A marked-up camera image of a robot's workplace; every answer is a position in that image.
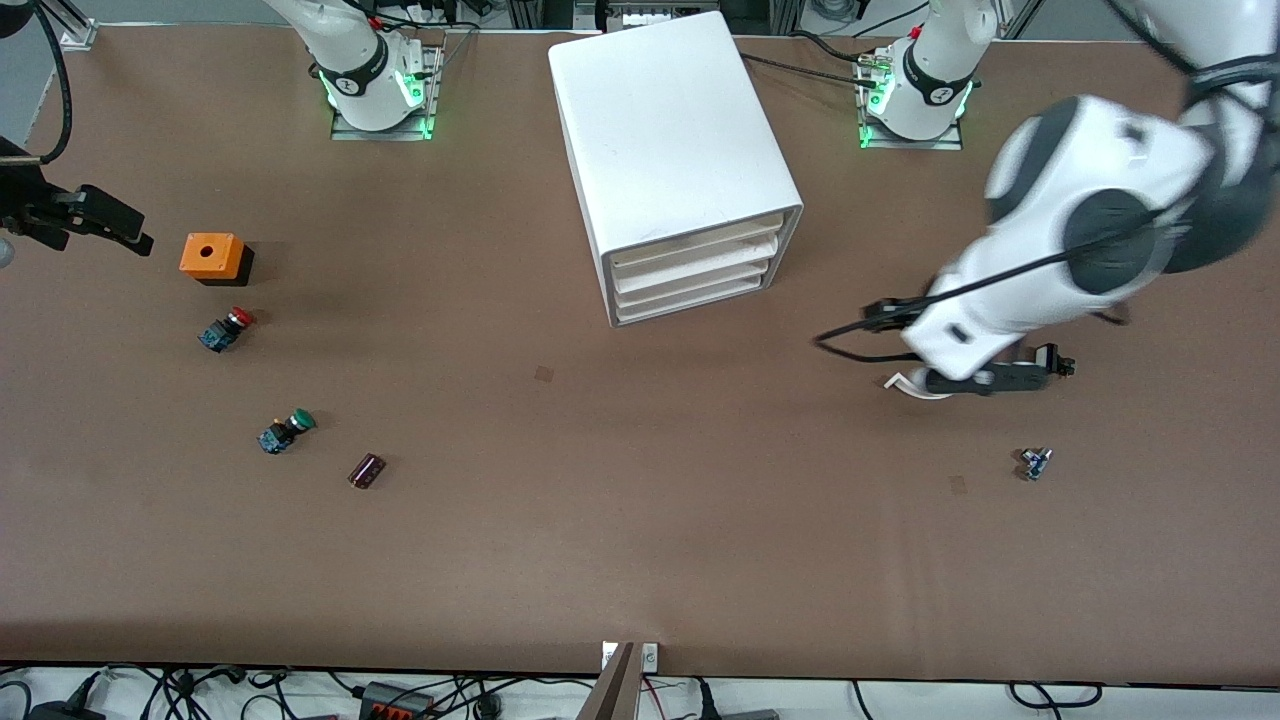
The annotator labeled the white drawer cabinet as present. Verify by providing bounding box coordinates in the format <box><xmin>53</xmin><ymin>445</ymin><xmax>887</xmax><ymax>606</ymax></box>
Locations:
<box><xmin>548</xmin><ymin>10</ymin><xmax>807</xmax><ymax>329</ymax></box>

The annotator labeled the white plastic drawer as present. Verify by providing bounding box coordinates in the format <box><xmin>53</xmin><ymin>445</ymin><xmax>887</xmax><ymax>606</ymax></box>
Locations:
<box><xmin>612</xmin><ymin>216</ymin><xmax>791</xmax><ymax>279</ymax></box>
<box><xmin>618</xmin><ymin>270</ymin><xmax>779</xmax><ymax>325</ymax></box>
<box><xmin>614</xmin><ymin>234</ymin><xmax>786</xmax><ymax>294</ymax></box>
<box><xmin>616</xmin><ymin>252</ymin><xmax>781</xmax><ymax>309</ymax></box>

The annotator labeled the white curved plastic piece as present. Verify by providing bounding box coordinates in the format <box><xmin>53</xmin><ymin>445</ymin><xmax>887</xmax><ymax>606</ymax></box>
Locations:
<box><xmin>884</xmin><ymin>368</ymin><xmax>956</xmax><ymax>402</ymax></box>

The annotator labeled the black plug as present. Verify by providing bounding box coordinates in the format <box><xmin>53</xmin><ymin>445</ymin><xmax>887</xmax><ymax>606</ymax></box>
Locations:
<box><xmin>690</xmin><ymin>678</ymin><xmax>781</xmax><ymax>720</ymax></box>

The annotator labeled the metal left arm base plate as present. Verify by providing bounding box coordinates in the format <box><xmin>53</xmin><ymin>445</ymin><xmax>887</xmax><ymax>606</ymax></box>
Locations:
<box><xmin>857</xmin><ymin>55</ymin><xmax>966</xmax><ymax>152</ymax></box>

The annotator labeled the orange box with hole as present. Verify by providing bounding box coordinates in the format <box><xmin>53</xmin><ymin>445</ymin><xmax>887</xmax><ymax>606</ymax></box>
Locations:
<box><xmin>179</xmin><ymin>232</ymin><xmax>255</xmax><ymax>288</ymax></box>

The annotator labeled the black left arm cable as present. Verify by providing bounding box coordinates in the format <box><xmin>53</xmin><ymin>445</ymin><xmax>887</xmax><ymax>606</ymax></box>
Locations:
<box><xmin>815</xmin><ymin>0</ymin><xmax>1280</xmax><ymax>364</ymax></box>

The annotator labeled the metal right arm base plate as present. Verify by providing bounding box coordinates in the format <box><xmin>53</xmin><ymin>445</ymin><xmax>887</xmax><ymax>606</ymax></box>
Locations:
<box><xmin>330</xmin><ymin>45</ymin><xmax>442</xmax><ymax>142</ymax></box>

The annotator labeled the red push button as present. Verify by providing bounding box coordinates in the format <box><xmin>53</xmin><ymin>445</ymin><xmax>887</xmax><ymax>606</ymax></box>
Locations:
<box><xmin>197</xmin><ymin>307</ymin><xmax>255</xmax><ymax>353</ymax></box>

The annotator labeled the wooden beam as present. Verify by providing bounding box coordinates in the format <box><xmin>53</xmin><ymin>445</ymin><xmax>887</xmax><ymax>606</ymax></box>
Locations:
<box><xmin>577</xmin><ymin>642</ymin><xmax>641</xmax><ymax>720</ymax></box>

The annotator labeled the aluminium frame bracket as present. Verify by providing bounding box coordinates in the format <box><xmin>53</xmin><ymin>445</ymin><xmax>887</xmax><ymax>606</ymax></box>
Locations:
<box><xmin>38</xmin><ymin>0</ymin><xmax>99</xmax><ymax>51</ymax></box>

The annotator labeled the green push button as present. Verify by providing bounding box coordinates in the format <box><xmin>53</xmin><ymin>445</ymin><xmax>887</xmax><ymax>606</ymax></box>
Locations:
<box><xmin>257</xmin><ymin>408</ymin><xmax>317</xmax><ymax>456</ymax></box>

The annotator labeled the black orange power strip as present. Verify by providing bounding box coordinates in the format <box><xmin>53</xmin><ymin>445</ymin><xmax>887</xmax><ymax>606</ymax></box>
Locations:
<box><xmin>358</xmin><ymin>681</ymin><xmax>437</xmax><ymax>720</ymax></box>

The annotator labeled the black looped cable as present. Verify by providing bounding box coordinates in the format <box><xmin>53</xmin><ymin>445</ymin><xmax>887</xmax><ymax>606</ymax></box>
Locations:
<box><xmin>1008</xmin><ymin>681</ymin><xmax>1103</xmax><ymax>710</ymax></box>

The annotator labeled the black table cable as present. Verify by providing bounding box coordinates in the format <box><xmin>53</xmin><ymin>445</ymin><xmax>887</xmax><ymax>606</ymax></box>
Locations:
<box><xmin>742</xmin><ymin>52</ymin><xmax>881</xmax><ymax>89</ymax></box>
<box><xmin>790</xmin><ymin>30</ymin><xmax>881</xmax><ymax>66</ymax></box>

